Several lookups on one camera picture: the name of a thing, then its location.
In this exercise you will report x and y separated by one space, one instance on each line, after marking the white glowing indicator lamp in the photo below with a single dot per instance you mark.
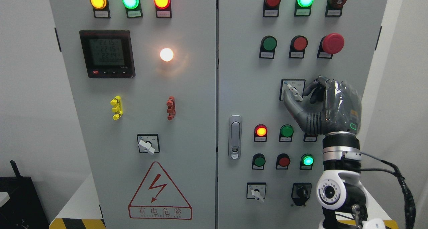
166 54

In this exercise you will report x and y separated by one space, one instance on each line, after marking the black red buzzer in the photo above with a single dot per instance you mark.
334 8

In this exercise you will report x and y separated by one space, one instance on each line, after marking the red terminal connector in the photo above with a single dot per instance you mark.
171 108

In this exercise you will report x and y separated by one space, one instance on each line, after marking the green push button upper row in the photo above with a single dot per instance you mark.
267 47

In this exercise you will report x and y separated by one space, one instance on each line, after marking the black digital power meter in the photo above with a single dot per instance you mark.
108 53

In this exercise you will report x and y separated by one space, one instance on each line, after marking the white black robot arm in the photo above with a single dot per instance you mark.
339 189

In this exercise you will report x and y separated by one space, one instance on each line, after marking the left door white rotary switch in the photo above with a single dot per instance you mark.
148 143

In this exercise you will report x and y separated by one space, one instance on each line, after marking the black device with antenna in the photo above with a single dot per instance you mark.
23 210

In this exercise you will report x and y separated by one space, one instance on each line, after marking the grey electrical control cabinet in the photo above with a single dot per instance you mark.
216 72

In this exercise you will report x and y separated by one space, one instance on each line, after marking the yellow terminal connector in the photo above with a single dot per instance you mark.
117 107

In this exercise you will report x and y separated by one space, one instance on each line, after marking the red lightning warning sticker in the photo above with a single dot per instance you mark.
158 197

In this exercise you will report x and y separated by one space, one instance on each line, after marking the black key switch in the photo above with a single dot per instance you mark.
301 193

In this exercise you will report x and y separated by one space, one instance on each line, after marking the red lit indicator light top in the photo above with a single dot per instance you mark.
163 8

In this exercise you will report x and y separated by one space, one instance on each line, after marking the green push button lower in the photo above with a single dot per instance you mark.
258 162

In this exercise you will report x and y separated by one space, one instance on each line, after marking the bright green indicator top right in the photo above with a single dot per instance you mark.
303 8

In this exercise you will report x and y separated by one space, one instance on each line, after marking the red emergency stop mushroom button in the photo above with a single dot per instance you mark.
329 45

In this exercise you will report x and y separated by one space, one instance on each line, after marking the dark grey robotic hand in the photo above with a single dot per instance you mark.
341 111

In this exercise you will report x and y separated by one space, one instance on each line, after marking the red push button lower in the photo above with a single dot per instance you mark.
282 162

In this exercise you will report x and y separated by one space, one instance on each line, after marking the red push button upper row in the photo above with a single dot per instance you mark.
297 47

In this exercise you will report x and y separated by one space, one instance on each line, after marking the green indicator light top left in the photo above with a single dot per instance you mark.
133 8

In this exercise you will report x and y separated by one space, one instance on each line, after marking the dark red indicator top right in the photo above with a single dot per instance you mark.
271 8

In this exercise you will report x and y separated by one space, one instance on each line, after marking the bottom white rotary switch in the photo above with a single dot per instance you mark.
256 191

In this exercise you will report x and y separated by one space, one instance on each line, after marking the green indicator lower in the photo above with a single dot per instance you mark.
286 133

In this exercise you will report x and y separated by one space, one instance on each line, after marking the grey rotary selector switch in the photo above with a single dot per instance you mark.
294 85

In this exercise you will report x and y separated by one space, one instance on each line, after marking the yellow indicator light top left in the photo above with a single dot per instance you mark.
100 8

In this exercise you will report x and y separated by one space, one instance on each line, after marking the silver cabinet door latch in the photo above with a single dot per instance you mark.
235 126

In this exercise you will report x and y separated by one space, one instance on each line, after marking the red lit indicator lower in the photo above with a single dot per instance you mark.
260 133

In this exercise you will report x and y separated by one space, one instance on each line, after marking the bright green lit button lower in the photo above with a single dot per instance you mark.
306 162

